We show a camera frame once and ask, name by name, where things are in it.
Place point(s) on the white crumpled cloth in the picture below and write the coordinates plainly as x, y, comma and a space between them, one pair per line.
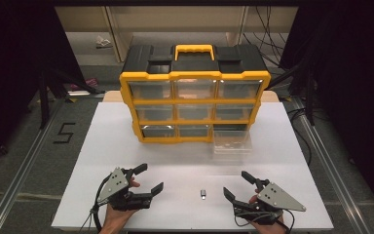
103, 42

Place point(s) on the yellow black organizer cabinet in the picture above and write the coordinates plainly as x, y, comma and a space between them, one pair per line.
194, 75

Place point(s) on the small silver metal adapter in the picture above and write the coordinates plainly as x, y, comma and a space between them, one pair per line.
203, 194

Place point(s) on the grid of clear plastic drawers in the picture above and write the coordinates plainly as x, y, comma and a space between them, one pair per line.
156, 113

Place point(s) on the black curtain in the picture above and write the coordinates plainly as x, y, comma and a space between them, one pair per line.
354, 81
9, 65

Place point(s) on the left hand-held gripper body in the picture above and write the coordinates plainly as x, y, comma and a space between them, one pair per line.
115, 183

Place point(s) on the pink cloth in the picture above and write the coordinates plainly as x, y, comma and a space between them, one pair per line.
89, 82

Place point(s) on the white flat board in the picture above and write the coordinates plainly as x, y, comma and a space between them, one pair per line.
78, 93

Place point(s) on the person's left hand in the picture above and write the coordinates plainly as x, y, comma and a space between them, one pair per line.
117, 219

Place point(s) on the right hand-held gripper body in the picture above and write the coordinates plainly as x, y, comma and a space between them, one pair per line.
279, 199

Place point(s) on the clear organizer drawer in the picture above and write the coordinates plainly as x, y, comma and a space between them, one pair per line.
232, 144

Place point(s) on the metal floor rail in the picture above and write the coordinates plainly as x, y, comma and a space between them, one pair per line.
332, 169
26, 162

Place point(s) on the black metal stand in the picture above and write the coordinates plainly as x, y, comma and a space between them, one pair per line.
44, 97

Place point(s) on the beige shelf unit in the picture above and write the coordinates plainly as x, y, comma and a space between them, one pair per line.
175, 18

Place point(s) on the person's right hand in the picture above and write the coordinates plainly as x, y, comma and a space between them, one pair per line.
268, 229

